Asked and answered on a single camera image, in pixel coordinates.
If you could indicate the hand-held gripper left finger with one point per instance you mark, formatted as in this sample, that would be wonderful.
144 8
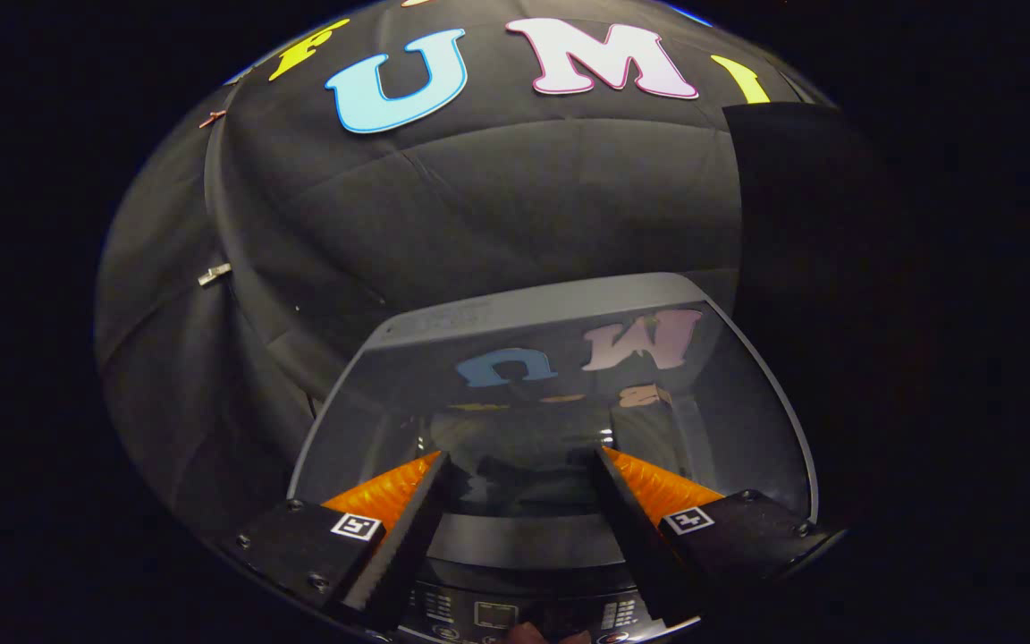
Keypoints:
408 546

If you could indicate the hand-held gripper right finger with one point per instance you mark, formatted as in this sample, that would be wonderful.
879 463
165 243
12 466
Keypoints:
636 546

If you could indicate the dark grey washing machine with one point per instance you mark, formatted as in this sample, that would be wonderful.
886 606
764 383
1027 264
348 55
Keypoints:
524 309

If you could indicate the silver clip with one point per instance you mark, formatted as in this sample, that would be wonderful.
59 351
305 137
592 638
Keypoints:
214 274

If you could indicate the black backdrop cloth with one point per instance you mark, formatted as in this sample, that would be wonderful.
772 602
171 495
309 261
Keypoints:
479 197

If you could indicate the copper clip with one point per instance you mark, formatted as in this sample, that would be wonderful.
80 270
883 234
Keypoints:
211 118

